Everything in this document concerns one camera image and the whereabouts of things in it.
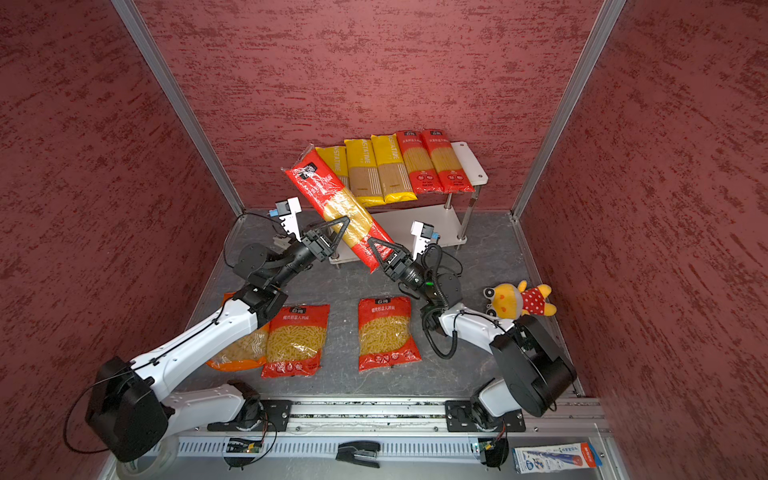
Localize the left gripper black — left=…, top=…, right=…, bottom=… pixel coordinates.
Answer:
left=270, top=211, right=350, bottom=288

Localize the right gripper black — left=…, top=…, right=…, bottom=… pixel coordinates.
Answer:
left=373, top=234, right=436, bottom=303

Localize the yellow spaghetti pack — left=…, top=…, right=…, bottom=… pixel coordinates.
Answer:
left=371, top=134, right=417, bottom=204
left=315, top=146, right=349, bottom=187
left=344, top=139, right=385, bottom=208

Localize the red pasta bag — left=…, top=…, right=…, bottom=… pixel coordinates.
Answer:
left=261, top=304, right=330, bottom=378
left=285, top=145, right=392, bottom=273
left=357, top=296, right=422, bottom=372

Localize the red spaghetti pack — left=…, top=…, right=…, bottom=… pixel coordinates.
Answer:
left=395, top=130, right=444, bottom=195
left=420, top=129, right=473, bottom=194

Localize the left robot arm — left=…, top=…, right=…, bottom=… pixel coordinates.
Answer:
left=84, top=216, right=350, bottom=462

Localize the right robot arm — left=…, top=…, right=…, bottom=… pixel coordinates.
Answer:
left=367, top=237, right=577, bottom=430

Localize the white two-tier shelf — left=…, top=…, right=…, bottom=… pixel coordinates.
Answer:
left=372, top=141, right=489, bottom=253

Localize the orange pasta bag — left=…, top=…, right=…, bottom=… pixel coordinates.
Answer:
left=206, top=325, right=269, bottom=372

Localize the yellow plush toy red dress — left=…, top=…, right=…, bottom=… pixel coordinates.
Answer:
left=483, top=280, right=557, bottom=320

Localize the black stapler front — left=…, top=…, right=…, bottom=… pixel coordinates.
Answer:
left=335, top=440, right=381, bottom=469

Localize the white blue toothpaste box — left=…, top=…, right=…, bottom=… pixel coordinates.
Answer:
left=512, top=442, right=602, bottom=474

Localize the clear tape roll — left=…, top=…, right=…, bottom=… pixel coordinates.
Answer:
left=116, top=436, right=180, bottom=480

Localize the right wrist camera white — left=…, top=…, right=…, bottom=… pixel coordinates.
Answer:
left=410, top=221, right=440, bottom=260

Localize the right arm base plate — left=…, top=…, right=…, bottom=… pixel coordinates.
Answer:
left=444, top=400, right=526, bottom=433

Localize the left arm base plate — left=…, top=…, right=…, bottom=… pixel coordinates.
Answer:
left=207, top=398, right=293, bottom=434

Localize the left corner aluminium post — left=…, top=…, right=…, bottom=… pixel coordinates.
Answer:
left=111, top=0, right=245, bottom=215

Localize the corner aluminium post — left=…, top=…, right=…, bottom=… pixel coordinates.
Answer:
left=111, top=0, right=245, bottom=215
left=511, top=0, right=626, bottom=223

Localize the aluminium front rail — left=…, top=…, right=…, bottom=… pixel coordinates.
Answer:
left=101, top=394, right=631, bottom=480

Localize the right corner aluminium post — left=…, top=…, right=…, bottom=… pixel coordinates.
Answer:
left=511, top=0, right=626, bottom=223

